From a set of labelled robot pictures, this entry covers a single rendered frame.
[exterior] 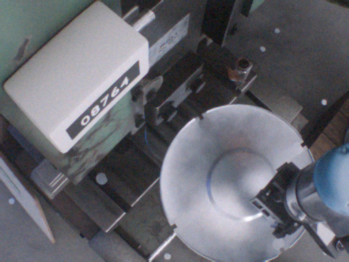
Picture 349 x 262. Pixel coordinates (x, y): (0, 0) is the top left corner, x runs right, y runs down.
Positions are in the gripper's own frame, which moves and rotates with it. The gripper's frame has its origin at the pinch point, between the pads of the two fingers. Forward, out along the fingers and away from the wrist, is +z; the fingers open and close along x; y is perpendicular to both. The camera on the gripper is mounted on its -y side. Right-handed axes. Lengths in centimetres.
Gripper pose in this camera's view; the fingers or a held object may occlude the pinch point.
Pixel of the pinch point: (280, 220)
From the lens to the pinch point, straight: 76.7
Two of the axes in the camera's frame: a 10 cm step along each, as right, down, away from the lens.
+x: -6.8, 6.9, -2.3
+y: -7.3, -6.6, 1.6
